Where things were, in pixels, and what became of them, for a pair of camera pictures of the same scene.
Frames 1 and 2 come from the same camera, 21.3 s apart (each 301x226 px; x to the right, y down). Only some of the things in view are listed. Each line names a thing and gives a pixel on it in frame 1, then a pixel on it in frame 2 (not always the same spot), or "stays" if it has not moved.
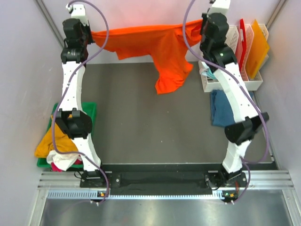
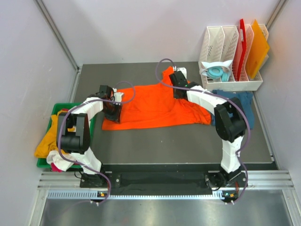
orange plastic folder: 258,48 stays
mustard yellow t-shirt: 63,142 stays
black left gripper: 85,28 to 115,117
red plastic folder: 243,36 stays
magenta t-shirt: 78,161 stays
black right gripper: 204,17 to 175,95
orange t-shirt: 167,45 to 156,105
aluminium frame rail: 262,179 stays
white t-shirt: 64,161 stays
